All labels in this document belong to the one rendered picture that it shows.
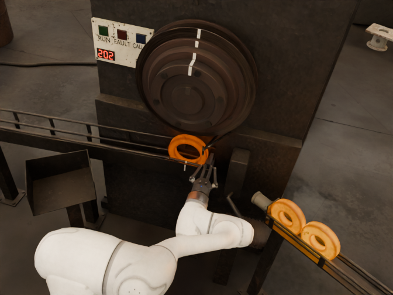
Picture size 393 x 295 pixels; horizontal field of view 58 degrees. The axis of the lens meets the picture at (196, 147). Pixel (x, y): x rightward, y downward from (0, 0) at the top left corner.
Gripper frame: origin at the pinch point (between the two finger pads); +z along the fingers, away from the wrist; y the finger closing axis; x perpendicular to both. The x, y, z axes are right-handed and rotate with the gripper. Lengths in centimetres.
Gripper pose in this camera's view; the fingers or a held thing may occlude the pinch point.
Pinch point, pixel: (210, 160)
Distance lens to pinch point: 159.6
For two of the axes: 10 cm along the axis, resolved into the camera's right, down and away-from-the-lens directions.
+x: 0.7, -6.7, -7.4
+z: 2.6, -7.0, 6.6
